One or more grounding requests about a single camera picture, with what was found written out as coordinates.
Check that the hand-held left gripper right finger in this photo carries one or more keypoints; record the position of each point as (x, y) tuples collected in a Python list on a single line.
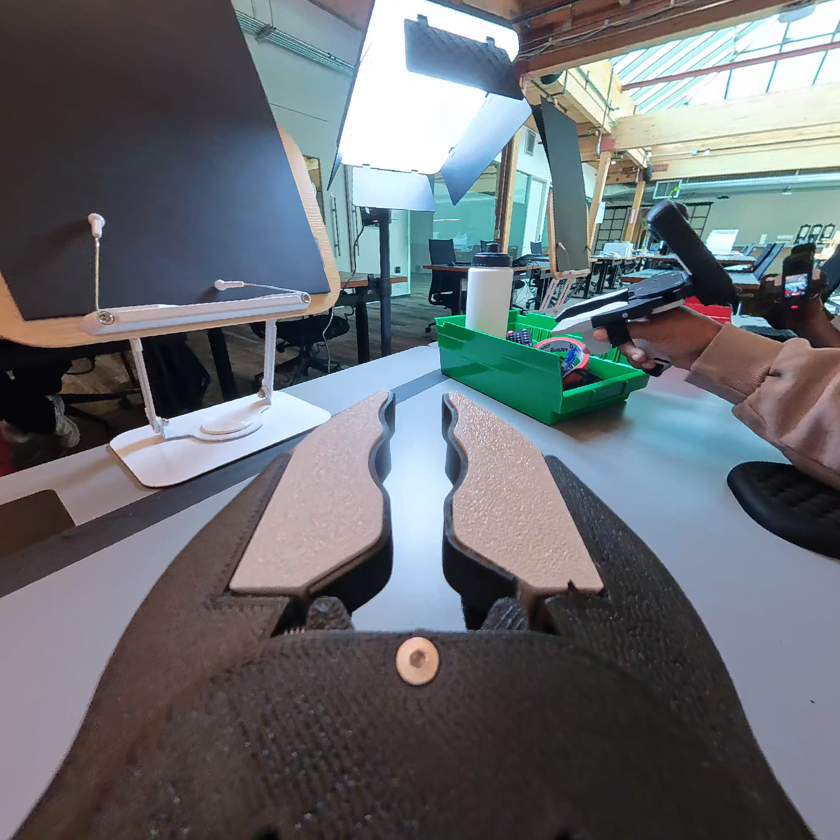
[(518, 518)]

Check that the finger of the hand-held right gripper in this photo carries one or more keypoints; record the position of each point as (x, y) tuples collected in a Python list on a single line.
[(577, 329), (590, 308)]

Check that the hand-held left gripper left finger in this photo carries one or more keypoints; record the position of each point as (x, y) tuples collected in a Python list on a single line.
[(315, 518)]

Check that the person's right forearm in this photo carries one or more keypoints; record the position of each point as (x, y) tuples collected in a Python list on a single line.
[(787, 394)]

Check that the red tape roll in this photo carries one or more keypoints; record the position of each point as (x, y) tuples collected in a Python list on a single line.
[(558, 344)]

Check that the stacked red plastic bins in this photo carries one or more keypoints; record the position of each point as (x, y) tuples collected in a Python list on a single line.
[(709, 312)]

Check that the black remote control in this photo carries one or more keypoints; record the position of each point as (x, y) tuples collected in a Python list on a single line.
[(520, 338)]

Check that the green plastic bin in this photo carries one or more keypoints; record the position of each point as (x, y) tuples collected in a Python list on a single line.
[(499, 374)]

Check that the white water bottle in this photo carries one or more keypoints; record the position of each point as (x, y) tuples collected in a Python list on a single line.
[(489, 295)]

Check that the dark office desk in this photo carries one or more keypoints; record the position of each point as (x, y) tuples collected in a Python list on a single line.
[(485, 266)]

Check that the black office chair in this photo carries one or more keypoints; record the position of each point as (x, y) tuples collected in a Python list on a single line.
[(443, 275)]

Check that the black light stand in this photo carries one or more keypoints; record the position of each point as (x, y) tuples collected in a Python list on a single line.
[(384, 282)]

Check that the glass skylight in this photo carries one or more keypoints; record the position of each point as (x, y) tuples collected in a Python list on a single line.
[(722, 59)]

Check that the white panel on pole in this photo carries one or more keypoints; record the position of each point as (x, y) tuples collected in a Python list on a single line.
[(394, 189)]

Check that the black board on white stand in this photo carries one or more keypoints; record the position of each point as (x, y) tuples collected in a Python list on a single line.
[(144, 164)]

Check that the black handheld camera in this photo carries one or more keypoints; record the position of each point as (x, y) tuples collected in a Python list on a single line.
[(797, 282)]

